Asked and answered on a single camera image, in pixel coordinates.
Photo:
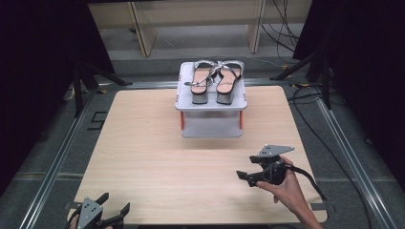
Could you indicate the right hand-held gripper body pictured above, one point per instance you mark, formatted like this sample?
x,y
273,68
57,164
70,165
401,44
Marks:
x,y
272,168

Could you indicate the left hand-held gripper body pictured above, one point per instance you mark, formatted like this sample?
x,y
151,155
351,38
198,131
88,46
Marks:
x,y
89,211

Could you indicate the white two-tier shoe rack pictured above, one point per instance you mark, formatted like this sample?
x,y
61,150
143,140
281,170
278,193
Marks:
x,y
210,124

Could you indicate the person's left hand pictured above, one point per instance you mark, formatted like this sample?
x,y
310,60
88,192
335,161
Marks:
x,y
74,225

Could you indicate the person's right hand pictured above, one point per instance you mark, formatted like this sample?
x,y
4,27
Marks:
x,y
286,191

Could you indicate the grey tape strip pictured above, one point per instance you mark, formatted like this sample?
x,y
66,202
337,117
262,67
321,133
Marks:
x,y
324,207
71,205

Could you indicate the black tape floor mark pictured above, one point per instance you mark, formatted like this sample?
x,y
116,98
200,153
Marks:
x,y
97,120

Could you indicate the yellow tape piece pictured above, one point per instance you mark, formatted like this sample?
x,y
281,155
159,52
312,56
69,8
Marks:
x,y
286,71
301,85

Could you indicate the black tripod stand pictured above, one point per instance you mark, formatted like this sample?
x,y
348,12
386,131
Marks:
x,y
320,70
84,79

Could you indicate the black curtain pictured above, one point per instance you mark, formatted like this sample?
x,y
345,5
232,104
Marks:
x,y
35,79
369,79

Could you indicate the beige wooden desk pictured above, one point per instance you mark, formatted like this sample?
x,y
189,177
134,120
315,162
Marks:
x,y
197,12

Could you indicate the metal floor rail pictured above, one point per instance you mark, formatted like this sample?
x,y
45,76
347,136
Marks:
x,y
149,84
54,165
353,162

